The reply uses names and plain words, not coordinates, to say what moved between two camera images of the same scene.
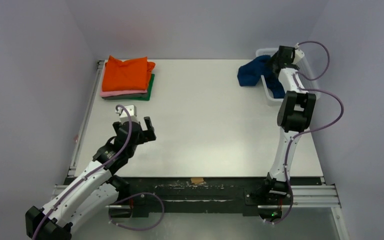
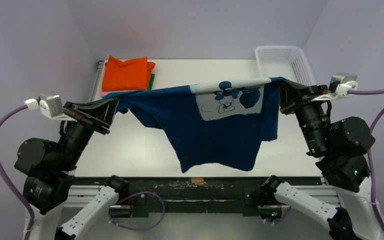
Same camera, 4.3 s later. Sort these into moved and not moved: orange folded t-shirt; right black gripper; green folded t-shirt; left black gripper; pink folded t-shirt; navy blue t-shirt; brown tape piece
Moved: navy blue t-shirt; left black gripper; right black gripper
Not moved: brown tape piece; pink folded t-shirt; green folded t-shirt; orange folded t-shirt
